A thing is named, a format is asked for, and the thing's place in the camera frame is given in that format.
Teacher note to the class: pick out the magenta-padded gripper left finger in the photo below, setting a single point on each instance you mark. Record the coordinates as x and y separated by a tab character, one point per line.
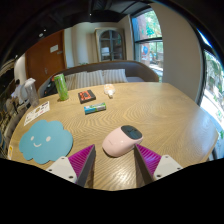
63	166

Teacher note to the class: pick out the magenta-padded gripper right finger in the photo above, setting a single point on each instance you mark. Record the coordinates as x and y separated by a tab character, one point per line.
166	165

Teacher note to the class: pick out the pink computer mouse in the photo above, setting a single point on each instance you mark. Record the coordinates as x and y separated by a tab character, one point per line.
118	143

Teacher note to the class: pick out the blue cloud-shaped mouse pad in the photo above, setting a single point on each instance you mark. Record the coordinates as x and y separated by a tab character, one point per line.
45	141

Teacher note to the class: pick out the yellow sticker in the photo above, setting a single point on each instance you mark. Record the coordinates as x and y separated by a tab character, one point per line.
10	152

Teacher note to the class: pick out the white sticker sheet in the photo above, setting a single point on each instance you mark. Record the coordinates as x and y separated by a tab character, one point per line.
36	112

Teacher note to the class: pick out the grey tufted chair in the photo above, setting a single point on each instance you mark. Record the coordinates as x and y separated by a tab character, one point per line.
13	123

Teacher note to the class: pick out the small green-blue packet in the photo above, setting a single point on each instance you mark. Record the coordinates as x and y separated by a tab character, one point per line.
95	108

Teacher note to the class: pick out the black box with red print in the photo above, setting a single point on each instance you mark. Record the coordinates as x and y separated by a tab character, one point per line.
87	96

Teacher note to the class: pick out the black backpack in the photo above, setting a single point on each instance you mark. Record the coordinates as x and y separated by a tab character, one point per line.
50	89

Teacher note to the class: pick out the green drink can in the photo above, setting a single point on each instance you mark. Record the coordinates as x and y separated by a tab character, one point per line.
61	87

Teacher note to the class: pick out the clear shaker bottle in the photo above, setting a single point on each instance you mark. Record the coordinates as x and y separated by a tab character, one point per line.
32	93

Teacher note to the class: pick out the person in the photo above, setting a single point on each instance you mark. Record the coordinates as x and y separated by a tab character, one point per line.
18	91

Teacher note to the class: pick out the black-framed window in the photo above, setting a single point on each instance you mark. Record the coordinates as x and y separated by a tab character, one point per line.
213	90
148	43

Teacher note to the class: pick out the striped cushion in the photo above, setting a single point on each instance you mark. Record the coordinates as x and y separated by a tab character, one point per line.
115	76
85	80

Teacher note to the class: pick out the clear plastic bag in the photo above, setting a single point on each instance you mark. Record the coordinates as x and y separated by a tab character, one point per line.
109	90

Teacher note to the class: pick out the grey curved sofa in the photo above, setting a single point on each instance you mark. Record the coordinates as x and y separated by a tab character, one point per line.
140	71

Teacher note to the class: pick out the brown wooden door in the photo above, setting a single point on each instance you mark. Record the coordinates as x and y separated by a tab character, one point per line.
43	63

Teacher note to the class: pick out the glass-door cabinet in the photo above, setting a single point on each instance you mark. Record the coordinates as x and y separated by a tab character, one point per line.
110	45

